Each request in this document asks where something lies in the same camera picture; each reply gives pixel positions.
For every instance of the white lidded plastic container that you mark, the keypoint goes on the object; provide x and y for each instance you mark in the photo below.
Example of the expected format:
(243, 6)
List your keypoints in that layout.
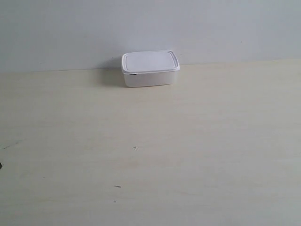
(150, 68)

